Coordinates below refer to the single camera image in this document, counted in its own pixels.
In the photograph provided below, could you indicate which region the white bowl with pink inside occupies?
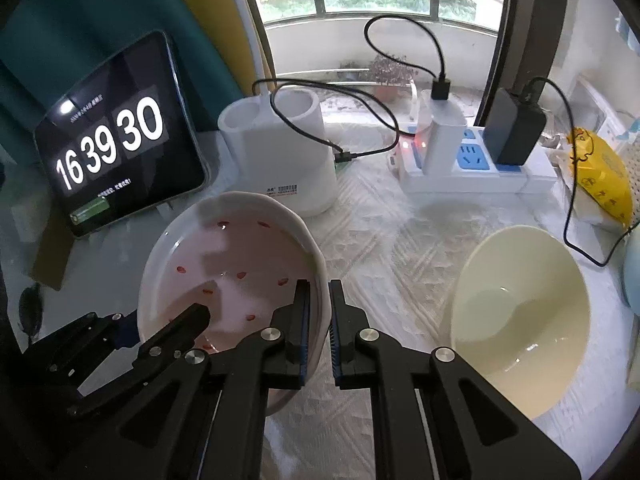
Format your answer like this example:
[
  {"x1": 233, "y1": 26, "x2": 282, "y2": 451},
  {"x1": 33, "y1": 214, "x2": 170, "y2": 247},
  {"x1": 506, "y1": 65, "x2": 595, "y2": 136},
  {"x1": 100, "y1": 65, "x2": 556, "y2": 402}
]
[{"x1": 136, "y1": 191, "x2": 332, "y2": 417}]

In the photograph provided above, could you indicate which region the white textured tablecloth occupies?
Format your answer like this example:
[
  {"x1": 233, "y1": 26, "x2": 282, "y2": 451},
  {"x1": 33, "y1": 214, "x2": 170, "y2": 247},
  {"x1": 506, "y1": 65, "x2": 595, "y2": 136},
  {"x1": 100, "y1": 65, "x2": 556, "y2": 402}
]
[{"x1": 0, "y1": 130, "x2": 640, "y2": 480}]

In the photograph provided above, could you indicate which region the teal curtain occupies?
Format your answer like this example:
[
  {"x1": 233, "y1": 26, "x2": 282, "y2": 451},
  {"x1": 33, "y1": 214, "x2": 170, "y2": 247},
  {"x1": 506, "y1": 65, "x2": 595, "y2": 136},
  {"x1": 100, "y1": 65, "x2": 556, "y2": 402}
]
[{"x1": 0, "y1": 0, "x2": 246, "y2": 136}]

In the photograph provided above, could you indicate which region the white power strip cord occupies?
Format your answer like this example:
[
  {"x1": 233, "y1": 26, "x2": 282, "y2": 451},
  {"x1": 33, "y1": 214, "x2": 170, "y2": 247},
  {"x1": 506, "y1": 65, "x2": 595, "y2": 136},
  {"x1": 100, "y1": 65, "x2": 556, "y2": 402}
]
[{"x1": 407, "y1": 80, "x2": 422, "y2": 133}]

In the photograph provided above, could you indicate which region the yellow plastic bag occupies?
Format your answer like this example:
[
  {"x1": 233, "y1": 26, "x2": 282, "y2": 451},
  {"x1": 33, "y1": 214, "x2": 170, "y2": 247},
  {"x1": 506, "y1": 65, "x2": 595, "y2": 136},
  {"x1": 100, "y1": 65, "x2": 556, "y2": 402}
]
[{"x1": 565, "y1": 127, "x2": 635, "y2": 233}]

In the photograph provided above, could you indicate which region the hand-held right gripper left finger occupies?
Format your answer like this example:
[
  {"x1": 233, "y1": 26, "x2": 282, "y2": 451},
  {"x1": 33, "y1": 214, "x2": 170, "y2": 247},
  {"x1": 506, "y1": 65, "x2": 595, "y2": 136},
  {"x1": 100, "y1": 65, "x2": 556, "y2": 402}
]
[{"x1": 55, "y1": 279, "x2": 312, "y2": 480}]

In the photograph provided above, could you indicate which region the small black device with cable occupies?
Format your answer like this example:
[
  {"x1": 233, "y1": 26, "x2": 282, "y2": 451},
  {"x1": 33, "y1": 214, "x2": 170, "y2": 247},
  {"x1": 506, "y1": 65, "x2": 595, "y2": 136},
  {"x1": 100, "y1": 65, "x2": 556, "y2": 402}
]
[{"x1": 17, "y1": 282, "x2": 45, "y2": 337}]

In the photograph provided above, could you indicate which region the black charger cable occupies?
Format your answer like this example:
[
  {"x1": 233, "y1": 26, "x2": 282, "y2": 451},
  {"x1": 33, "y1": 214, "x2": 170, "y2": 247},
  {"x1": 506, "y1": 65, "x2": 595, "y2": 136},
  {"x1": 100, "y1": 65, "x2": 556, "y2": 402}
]
[{"x1": 364, "y1": 14, "x2": 452, "y2": 102}]

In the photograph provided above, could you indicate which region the black sliding door frame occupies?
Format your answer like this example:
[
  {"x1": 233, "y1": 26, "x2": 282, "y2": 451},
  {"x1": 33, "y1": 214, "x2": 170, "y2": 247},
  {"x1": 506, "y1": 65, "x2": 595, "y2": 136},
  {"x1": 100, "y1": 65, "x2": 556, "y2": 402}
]
[{"x1": 475, "y1": 0, "x2": 571, "y2": 126}]

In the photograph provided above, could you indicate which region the potted plant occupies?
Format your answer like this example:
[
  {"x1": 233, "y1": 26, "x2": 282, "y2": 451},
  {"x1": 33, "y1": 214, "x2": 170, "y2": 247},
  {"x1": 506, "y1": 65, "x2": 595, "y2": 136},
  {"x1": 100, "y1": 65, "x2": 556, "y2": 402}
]
[{"x1": 367, "y1": 55, "x2": 418, "y2": 103}]

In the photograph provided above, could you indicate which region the cardboard box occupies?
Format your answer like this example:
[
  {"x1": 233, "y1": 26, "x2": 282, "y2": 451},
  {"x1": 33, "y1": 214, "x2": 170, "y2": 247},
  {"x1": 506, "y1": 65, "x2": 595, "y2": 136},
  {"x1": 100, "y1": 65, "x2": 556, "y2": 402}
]
[{"x1": 29, "y1": 237, "x2": 76, "y2": 292}]

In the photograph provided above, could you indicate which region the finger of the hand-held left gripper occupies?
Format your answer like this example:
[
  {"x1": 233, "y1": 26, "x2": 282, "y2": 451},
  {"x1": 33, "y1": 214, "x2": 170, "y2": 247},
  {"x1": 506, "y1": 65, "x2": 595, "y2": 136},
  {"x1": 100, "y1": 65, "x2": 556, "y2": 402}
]
[
  {"x1": 27, "y1": 311, "x2": 140, "y2": 378},
  {"x1": 131, "y1": 302, "x2": 212, "y2": 367}
]

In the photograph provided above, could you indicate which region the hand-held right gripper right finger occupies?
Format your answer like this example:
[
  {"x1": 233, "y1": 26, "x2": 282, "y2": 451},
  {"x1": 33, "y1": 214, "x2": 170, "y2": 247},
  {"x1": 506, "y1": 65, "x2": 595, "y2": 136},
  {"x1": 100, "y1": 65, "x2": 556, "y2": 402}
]
[{"x1": 327, "y1": 279, "x2": 583, "y2": 480}]

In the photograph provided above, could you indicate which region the yellow curtain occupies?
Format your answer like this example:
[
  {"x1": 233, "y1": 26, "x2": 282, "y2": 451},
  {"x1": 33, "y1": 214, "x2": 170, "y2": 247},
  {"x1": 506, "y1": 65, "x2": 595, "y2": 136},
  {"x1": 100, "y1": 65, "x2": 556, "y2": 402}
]
[{"x1": 160, "y1": 0, "x2": 273, "y2": 133}]

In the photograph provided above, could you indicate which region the white power strip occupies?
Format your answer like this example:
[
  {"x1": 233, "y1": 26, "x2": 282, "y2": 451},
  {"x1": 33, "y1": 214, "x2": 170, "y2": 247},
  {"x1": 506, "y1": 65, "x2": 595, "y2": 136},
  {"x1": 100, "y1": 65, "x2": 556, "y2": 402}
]
[{"x1": 387, "y1": 127, "x2": 558, "y2": 194}]

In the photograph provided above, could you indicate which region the cream bowl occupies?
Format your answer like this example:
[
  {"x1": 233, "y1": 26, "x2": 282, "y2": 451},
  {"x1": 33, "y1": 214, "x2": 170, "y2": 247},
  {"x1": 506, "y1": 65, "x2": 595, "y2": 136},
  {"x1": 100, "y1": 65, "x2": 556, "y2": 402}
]
[{"x1": 450, "y1": 225, "x2": 592, "y2": 422}]

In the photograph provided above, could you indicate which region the black tablet showing clock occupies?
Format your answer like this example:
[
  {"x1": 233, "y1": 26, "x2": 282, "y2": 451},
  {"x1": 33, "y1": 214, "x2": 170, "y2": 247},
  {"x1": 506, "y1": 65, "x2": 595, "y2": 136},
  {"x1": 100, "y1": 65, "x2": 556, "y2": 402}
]
[{"x1": 32, "y1": 30, "x2": 211, "y2": 238}]

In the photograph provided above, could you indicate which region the white charger plug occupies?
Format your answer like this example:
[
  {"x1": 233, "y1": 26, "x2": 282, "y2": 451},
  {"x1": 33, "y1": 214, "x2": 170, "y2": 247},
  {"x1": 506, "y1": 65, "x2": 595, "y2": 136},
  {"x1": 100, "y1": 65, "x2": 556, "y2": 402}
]
[{"x1": 424, "y1": 89, "x2": 468, "y2": 176}]

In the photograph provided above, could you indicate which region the white desk lamp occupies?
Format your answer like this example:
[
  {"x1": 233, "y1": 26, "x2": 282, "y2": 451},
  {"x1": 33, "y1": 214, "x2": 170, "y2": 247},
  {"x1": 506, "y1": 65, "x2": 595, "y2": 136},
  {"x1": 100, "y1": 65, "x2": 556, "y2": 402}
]
[{"x1": 217, "y1": 10, "x2": 338, "y2": 218}]

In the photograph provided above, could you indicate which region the black adapter cable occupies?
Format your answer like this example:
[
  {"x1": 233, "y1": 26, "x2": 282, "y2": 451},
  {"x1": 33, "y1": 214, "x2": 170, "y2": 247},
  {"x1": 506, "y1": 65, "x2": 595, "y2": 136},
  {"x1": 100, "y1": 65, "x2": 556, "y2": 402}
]
[{"x1": 522, "y1": 76, "x2": 640, "y2": 267}]

